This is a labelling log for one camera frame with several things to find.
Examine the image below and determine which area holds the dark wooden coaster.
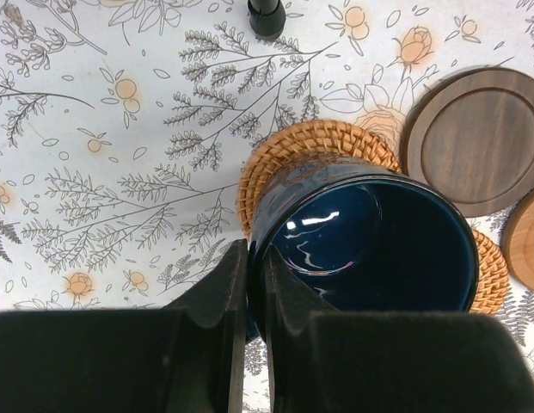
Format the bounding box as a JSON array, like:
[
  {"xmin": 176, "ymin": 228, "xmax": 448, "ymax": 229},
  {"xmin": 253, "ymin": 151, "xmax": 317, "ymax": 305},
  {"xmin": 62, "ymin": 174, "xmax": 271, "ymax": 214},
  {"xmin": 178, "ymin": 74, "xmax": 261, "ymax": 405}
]
[{"xmin": 402, "ymin": 69, "xmax": 534, "ymax": 218}]

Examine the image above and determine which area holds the light wooden coaster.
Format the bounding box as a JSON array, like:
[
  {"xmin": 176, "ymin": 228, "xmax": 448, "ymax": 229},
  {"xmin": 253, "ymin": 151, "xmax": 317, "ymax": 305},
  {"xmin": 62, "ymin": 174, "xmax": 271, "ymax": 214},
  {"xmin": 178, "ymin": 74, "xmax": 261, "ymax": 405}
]
[{"xmin": 501, "ymin": 189, "xmax": 534, "ymax": 291}]

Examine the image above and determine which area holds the black music stand tripod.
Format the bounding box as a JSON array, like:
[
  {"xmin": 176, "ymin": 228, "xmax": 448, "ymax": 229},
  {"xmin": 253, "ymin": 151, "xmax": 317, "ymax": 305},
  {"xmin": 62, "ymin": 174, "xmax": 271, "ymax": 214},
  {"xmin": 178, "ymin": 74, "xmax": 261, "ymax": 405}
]
[{"xmin": 248, "ymin": 0, "xmax": 286, "ymax": 40}]

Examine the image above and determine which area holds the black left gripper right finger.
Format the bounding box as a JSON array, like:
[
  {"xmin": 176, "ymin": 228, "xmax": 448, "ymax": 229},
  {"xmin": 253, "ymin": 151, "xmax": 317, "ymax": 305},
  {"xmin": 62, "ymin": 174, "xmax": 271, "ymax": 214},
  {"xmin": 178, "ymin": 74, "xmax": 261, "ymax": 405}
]
[{"xmin": 264, "ymin": 249, "xmax": 534, "ymax": 412}]

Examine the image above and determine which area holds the woven cork coaster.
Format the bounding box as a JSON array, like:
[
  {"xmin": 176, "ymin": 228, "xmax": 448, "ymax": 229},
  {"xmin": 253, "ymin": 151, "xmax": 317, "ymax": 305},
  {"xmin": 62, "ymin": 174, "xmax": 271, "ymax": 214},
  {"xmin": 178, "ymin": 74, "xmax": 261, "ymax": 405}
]
[{"xmin": 236, "ymin": 120, "xmax": 509, "ymax": 315}]

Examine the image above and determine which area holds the dark blue mug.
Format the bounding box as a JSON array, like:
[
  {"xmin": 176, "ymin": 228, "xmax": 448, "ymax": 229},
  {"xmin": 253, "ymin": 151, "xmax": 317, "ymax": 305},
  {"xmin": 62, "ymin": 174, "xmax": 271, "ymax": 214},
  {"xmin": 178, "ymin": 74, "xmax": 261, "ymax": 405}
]
[{"xmin": 248, "ymin": 153, "xmax": 480, "ymax": 336}]

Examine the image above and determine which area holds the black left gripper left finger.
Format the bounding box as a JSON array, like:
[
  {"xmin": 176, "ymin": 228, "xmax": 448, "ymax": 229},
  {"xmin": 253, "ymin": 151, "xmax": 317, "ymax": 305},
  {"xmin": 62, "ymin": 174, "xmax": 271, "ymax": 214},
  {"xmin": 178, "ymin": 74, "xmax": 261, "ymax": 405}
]
[{"xmin": 0, "ymin": 240, "xmax": 248, "ymax": 412}]

